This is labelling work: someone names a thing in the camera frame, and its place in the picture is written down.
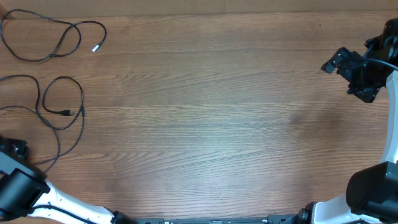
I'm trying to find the black usb cable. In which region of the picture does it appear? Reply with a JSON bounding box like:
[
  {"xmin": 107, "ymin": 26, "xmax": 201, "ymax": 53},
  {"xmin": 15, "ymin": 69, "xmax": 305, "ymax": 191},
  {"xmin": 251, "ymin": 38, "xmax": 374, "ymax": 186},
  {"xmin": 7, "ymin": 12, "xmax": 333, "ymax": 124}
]
[
  {"xmin": 0, "ymin": 105, "xmax": 86, "ymax": 174},
  {"xmin": 0, "ymin": 74, "xmax": 85, "ymax": 130},
  {"xmin": 0, "ymin": 9, "xmax": 107, "ymax": 62}
]

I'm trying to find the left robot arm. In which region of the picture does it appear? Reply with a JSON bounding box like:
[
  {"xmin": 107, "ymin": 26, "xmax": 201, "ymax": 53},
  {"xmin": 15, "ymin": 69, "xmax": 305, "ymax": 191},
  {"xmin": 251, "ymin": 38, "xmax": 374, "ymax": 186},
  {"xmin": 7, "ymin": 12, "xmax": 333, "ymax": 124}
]
[{"xmin": 1, "ymin": 137, "xmax": 136, "ymax": 224}]

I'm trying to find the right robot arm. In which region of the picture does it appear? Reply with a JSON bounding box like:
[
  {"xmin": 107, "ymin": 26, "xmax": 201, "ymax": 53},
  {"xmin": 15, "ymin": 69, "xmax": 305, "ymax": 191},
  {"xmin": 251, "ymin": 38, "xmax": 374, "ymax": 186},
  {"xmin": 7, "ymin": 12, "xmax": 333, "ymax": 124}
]
[{"xmin": 295, "ymin": 19, "xmax": 397, "ymax": 223}]

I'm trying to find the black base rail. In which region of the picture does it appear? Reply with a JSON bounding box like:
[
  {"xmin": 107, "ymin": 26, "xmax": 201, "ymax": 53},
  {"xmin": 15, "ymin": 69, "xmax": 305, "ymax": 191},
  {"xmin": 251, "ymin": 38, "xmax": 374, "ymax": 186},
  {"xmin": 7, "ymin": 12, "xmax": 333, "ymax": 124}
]
[{"xmin": 133, "ymin": 214, "xmax": 312, "ymax": 224}]

